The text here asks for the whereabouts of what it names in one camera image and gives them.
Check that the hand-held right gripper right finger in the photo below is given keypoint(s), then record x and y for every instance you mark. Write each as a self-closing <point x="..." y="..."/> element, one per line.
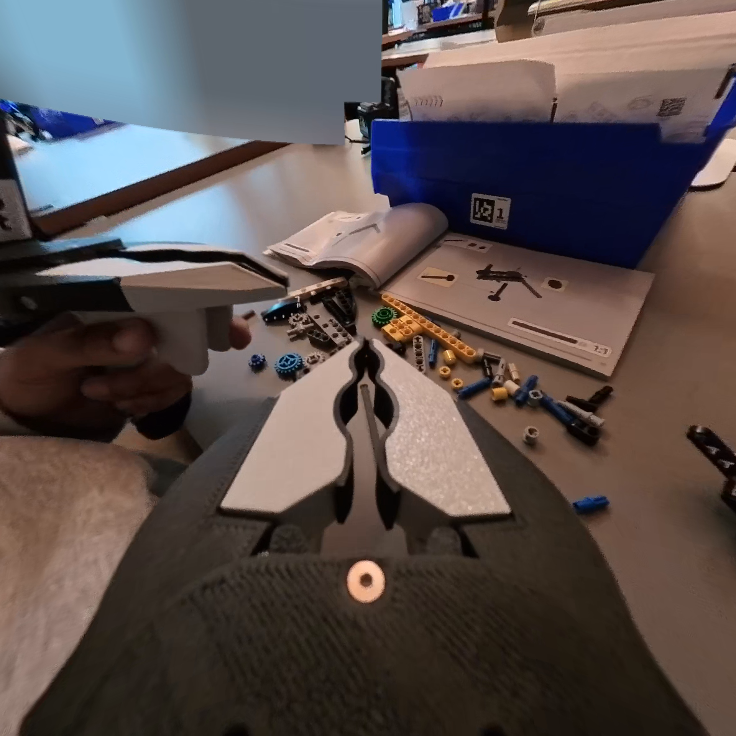
<point x="443" y="454"/>

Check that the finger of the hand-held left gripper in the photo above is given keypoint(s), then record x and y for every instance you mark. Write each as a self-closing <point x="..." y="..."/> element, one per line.
<point x="184" y="287"/>
<point x="172" y="256"/>

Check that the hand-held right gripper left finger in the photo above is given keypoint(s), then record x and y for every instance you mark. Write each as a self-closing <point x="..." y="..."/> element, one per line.
<point x="287" y="448"/>

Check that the grey lego bush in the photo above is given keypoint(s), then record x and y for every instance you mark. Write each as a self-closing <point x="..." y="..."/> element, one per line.
<point x="531" y="435"/>

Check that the small blue lego gear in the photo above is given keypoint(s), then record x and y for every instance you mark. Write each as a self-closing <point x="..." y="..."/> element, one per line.
<point x="257" y="362"/>

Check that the pile of small lego pins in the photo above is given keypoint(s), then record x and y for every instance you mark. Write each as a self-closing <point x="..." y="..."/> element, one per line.
<point x="517" y="391"/>

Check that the black curved lego panel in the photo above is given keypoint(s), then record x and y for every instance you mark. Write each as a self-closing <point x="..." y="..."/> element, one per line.
<point x="279" y="312"/>

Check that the thin grey lego beam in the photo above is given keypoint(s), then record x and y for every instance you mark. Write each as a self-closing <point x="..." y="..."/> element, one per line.
<point x="419" y="353"/>

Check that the pale lego axle connector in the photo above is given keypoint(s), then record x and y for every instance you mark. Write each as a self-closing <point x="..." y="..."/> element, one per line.
<point x="299" y="332"/>

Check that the long yellow lego beam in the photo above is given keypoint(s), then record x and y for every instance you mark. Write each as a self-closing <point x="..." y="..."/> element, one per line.
<point x="443" y="336"/>

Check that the light grey lego gear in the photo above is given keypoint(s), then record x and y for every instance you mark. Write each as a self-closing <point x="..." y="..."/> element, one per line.
<point x="297" y="321"/>

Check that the short dark grey lego beam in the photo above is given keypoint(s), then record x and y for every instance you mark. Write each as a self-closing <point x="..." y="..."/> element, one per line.
<point x="330" y="333"/>

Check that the long light grey lego beam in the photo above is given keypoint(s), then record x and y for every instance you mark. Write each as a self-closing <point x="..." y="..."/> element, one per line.
<point x="316" y="288"/>

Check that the green lego gear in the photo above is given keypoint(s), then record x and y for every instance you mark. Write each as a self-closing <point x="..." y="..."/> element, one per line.
<point x="384" y="317"/>

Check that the long black lego panel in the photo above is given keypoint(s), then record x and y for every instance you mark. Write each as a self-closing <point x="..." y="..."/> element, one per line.
<point x="339" y="305"/>

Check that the blue lego pin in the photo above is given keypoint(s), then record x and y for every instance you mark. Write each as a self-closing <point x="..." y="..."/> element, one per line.
<point x="590" y="504"/>

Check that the black lego assembly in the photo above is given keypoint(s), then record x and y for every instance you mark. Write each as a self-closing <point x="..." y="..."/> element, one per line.
<point x="716" y="454"/>

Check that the person's left hand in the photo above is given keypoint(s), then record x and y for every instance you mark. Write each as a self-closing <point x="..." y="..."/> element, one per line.
<point x="69" y="368"/>

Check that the table with wooden edge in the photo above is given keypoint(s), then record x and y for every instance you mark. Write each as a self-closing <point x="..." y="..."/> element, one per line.
<point x="115" y="167"/>

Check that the open grey instruction booklet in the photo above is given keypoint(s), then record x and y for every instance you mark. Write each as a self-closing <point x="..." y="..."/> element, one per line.
<point x="517" y="310"/>

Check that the dark desk device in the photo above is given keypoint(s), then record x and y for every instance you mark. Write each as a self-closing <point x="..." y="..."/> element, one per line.
<point x="379" y="115"/>

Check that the large blue storage bin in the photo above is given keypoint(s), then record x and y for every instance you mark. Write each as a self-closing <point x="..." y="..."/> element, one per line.
<point x="575" y="172"/>

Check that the wooden background shelf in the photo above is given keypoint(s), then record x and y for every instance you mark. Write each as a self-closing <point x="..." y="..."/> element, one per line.
<point x="437" y="34"/>

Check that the white printed sheet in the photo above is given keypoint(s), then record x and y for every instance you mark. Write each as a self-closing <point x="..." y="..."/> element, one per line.
<point x="716" y="172"/>

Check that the brown cardboard box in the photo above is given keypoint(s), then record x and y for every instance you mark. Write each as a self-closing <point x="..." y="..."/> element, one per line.
<point x="575" y="17"/>

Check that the yellow lego frame piece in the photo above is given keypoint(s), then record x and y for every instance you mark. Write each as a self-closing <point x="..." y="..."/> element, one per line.
<point x="402" y="329"/>

